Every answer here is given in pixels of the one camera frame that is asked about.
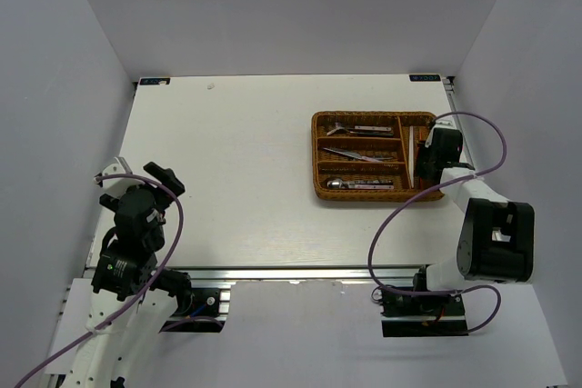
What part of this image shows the knife with black handle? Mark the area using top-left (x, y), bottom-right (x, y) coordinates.
top-left (350, 155), bottom-right (396, 164)

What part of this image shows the aluminium rail front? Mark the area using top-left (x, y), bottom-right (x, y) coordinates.
top-left (174, 265), bottom-right (420, 284)

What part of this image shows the blue label left corner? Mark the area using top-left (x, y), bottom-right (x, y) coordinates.
top-left (138, 77), bottom-right (171, 86)

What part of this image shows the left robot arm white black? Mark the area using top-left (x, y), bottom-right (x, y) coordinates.
top-left (63, 159), bottom-right (193, 387)

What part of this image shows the woven wicker cutlery tray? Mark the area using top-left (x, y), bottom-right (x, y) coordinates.
top-left (311, 111), bottom-right (435, 203)

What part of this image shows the fork with black handle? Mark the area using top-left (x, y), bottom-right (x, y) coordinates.
top-left (326, 128), bottom-right (394, 137)

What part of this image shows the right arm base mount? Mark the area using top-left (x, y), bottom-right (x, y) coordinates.
top-left (371, 287), bottom-right (468, 338)

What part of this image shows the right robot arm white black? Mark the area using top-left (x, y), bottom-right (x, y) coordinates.
top-left (410, 124), bottom-right (535, 314)

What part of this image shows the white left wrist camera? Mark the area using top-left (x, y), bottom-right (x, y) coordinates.
top-left (94, 156), bottom-right (135, 197)

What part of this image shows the knife with pink handle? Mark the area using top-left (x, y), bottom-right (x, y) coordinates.
top-left (322, 147), bottom-right (362, 158)

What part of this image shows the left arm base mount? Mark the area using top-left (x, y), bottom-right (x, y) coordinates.
top-left (138, 270), bottom-right (225, 333)

